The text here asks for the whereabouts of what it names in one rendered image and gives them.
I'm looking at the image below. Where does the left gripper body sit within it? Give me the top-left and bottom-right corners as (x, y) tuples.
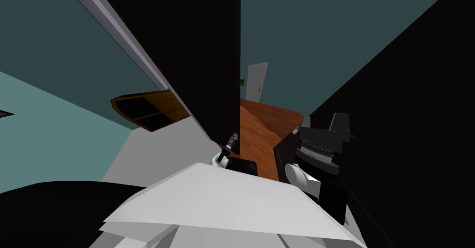
(221, 132), (239, 163)

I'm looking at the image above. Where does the black door leaf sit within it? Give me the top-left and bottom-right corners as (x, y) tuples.
(92, 0), (242, 156)

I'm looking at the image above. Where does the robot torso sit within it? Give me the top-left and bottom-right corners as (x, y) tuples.
(88, 157), (367, 248)

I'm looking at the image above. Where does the white door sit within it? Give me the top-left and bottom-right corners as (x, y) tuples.
(246, 62), (270, 103)

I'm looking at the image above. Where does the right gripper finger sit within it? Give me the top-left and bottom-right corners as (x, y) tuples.
(329, 112), (351, 133)

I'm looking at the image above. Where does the brown wooden cabinet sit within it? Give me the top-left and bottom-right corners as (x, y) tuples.
(110, 89), (191, 133)

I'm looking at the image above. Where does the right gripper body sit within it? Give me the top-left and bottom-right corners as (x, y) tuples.
(298, 125), (354, 154)

